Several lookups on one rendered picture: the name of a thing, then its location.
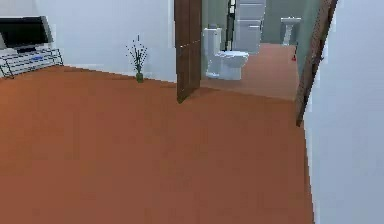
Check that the white toilet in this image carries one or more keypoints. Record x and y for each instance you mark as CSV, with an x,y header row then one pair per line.
x,y
226,60

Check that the brown wooden room door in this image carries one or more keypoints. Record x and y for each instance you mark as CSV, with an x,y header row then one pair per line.
x,y
188,46

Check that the green potted house plant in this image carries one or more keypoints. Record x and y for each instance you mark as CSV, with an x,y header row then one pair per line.
x,y
138,60

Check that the white chest of drawers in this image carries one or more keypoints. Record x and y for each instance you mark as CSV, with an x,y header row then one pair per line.
x,y
248,26

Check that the red toilet plunger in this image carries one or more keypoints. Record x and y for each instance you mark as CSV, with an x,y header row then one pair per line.
x,y
294,57

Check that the black television set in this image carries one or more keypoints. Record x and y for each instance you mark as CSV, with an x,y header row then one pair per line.
x,y
23,32

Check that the white pedestal sink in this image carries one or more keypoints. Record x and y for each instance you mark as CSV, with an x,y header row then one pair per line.
x,y
288,28

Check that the brown wooden door frame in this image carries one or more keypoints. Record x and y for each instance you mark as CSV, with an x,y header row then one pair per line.
x,y
313,60

